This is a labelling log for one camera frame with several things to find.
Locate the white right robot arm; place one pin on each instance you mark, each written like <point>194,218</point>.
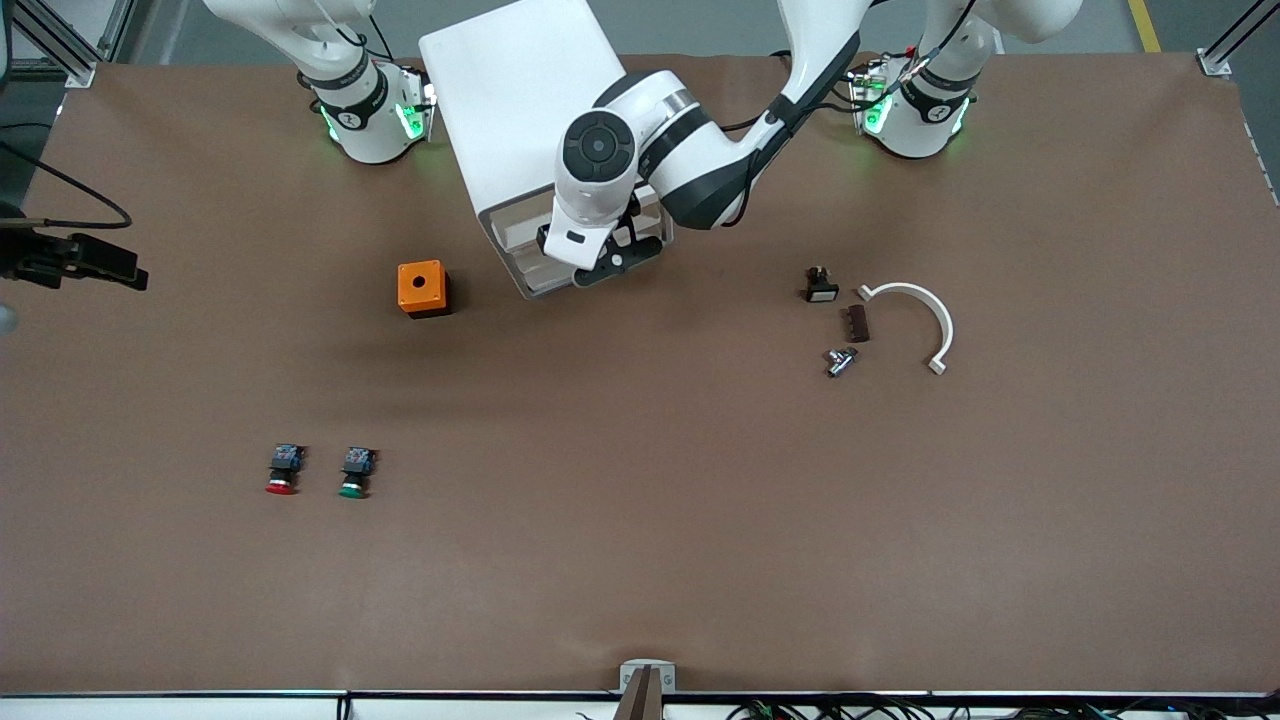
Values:
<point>370,130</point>

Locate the aluminium frame post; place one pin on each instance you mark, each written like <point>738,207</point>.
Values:
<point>80,72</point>
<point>1215,65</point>

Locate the white curved plastic bracket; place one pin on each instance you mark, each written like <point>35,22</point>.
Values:
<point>941,320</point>

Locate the red mushroom push button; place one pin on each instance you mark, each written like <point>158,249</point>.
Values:
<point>285,465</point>

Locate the chrome valve fitting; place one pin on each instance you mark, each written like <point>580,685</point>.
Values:
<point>842,362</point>

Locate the black white rectangular push button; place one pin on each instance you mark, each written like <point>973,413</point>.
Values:
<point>822,288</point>

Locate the brown table cover sheet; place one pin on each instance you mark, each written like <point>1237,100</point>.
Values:
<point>640,500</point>

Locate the orange button enclosure box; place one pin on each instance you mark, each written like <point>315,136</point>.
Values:
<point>420,285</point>

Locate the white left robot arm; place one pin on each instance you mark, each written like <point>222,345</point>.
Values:
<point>600,150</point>

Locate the green mushroom push button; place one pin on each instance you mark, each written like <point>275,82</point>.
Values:
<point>357,467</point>

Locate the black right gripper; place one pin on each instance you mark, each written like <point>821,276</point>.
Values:
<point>26,258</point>

